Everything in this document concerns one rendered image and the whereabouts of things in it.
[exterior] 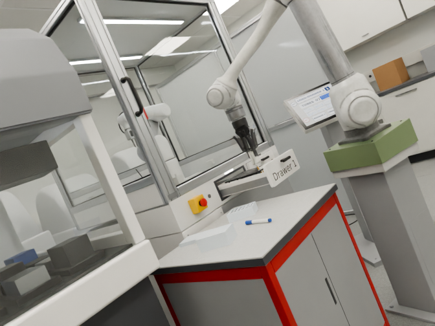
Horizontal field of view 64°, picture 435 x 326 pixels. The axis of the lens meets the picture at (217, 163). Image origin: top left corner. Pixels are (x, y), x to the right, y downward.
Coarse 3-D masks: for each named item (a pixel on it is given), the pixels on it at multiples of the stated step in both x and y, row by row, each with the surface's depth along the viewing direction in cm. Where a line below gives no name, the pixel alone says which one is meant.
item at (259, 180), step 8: (256, 176) 165; (264, 176) 162; (224, 184) 179; (232, 184) 175; (240, 184) 172; (248, 184) 169; (256, 184) 166; (264, 184) 163; (224, 192) 180; (232, 192) 176
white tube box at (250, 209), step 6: (246, 204) 157; (252, 204) 151; (234, 210) 156; (240, 210) 150; (246, 210) 149; (252, 210) 148; (228, 216) 152; (234, 216) 151; (240, 216) 150; (246, 216) 150
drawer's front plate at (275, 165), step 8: (288, 152) 175; (272, 160) 163; (288, 160) 173; (296, 160) 179; (264, 168) 158; (272, 168) 161; (280, 168) 166; (296, 168) 177; (272, 176) 159; (280, 176) 164; (288, 176) 169; (272, 184) 158
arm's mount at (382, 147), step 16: (400, 128) 152; (336, 144) 171; (352, 144) 156; (368, 144) 145; (384, 144) 145; (400, 144) 150; (336, 160) 162; (352, 160) 155; (368, 160) 148; (384, 160) 143
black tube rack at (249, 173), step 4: (252, 168) 191; (256, 168) 184; (244, 172) 190; (248, 172) 182; (252, 172) 175; (260, 172) 185; (236, 176) 188; (240, 176) 181; (244, 176) 174; (248, 176) 191; (228, 180) 183; (232, 180) 179
